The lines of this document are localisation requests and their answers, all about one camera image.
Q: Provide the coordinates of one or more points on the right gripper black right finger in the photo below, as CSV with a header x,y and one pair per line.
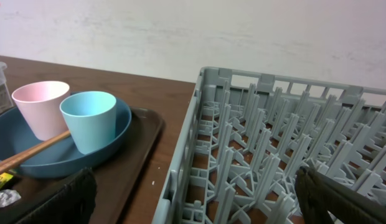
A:
x,y
320,197

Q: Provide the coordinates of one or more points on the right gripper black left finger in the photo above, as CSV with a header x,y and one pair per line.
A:
x,y
69,201

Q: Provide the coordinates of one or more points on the white napkin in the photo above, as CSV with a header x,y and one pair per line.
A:
x,y
8,197

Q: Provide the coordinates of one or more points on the foil snack wrapper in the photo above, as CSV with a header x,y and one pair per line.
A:
x,y
5,178

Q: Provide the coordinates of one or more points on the grey dishwasher rack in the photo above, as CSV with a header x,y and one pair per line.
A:
x,y
246,134

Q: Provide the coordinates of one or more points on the brown plastic tray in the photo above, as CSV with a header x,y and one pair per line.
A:
x,y
115,178

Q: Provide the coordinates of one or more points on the wooden chopstick right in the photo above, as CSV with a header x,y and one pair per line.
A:
x,y
46,166

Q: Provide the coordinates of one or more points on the wooden chopstick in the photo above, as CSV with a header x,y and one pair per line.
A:
x,y
25,155
46,166

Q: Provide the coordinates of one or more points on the wooden chopstick left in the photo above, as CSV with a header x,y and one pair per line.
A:
x,y
25,155

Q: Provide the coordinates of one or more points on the light blue cup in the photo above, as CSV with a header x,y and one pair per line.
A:
x,y
91,119

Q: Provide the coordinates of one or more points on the pink cup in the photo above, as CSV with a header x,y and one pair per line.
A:
x,y
39,103

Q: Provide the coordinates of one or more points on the clear plastic bin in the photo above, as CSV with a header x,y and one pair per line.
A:
x,y
5,98

